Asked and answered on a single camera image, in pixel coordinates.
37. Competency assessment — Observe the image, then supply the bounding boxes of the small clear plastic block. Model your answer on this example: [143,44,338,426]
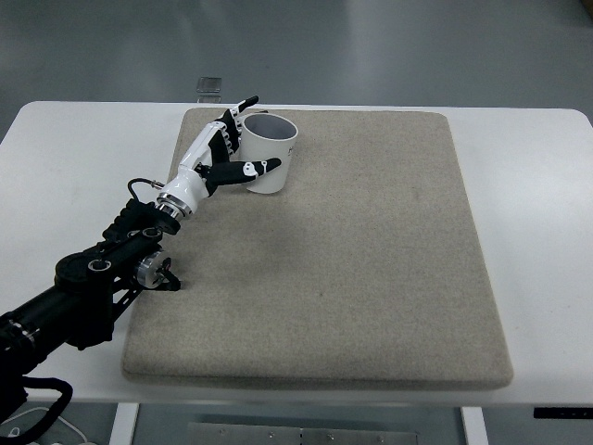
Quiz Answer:
[194,75,224,104]

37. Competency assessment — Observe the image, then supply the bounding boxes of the black table control panel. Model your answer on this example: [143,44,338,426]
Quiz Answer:
[532,406,593,420]

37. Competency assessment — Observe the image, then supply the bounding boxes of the white ribbed cup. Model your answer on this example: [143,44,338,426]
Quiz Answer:
[240,114,299,196]

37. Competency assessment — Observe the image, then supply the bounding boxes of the white table leg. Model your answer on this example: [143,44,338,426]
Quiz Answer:
[461,406,487,445]
[108,402,140,445]

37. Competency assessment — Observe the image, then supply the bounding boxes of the white cable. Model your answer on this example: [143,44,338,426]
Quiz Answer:
[0,406,90,445]

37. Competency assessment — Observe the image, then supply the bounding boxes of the beige felt mat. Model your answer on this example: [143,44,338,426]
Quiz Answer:
[120,107,515,390]

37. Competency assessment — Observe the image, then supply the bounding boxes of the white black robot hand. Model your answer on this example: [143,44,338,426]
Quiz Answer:
[162,95,283,212]

